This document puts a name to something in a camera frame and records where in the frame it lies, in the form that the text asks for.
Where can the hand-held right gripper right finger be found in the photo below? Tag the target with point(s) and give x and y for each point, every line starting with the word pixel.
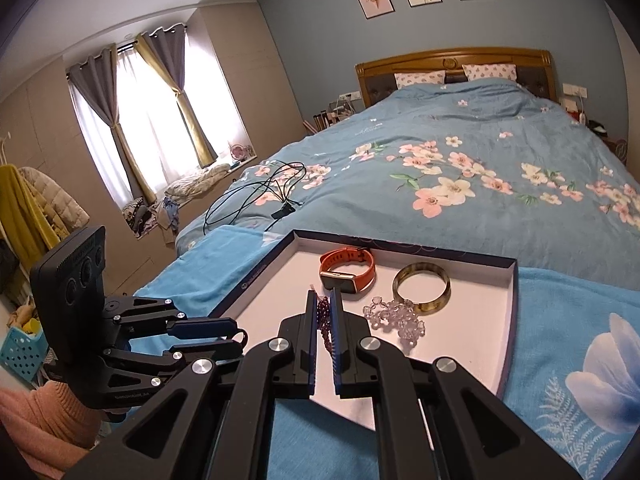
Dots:
pixel 337 360

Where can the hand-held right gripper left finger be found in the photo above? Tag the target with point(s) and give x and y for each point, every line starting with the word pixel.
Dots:
pixel 314 360

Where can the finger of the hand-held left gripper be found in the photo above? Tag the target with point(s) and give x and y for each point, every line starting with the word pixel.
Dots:
pixel 210 351
pixel 205 327

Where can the orange smart watch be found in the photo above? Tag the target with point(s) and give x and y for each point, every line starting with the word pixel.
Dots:
pixel 340 278

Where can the amber bangle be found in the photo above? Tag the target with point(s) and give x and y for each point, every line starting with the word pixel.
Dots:
pixel 424 308

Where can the dark blue shallow box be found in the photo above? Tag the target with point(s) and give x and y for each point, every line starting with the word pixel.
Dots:
pixel 465 320

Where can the person's left forearm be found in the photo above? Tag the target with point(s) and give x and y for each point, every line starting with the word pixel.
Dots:
pixel 40 420

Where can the beige padded jacket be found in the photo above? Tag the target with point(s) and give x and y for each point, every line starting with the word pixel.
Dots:
pixel 60 205

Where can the yellow garment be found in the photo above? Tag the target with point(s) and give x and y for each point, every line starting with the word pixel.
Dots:
pixel 17 210

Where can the teal plastic basket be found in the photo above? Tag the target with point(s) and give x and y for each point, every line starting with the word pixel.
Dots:
pixel 20 352

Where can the patterned clothes pile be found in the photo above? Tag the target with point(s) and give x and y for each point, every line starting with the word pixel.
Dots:
pixel 145 217

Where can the beige window seat cabinet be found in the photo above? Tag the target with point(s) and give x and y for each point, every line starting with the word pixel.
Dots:
pixel 200 215

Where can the cream bedding pile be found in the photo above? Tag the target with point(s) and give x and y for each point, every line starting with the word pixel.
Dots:
pixel 195 182

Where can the tall beige wardrobe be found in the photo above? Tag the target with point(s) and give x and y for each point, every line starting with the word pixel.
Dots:
pixel 60 125
pixel 260 70

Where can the small pink fan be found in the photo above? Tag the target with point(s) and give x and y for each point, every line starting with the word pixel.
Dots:
pixel 239 152

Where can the white sheer curtain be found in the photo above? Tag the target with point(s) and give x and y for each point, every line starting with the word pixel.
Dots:
pixel 150 120

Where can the yellow and grey curtain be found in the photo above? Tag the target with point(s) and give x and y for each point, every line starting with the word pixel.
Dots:
pixel 170 65

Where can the group of cosmetic bottles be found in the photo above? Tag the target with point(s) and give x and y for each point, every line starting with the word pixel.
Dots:
pixel 325 117

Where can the white patterned pillow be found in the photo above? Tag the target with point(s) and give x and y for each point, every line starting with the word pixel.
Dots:
pixel 420 79
pixel 490 72

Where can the wooden bed headboard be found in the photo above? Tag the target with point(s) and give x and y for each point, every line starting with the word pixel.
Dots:
pixel 450 55

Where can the small white bedside object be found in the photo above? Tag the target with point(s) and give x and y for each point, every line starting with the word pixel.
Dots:
pixel 575 110

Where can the dark nightstand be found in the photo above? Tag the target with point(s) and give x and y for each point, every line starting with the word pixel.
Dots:
pixel 612 142

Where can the white wall socket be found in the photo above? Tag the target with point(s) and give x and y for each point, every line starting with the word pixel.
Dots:
pixel 575 90
pixel 350 96

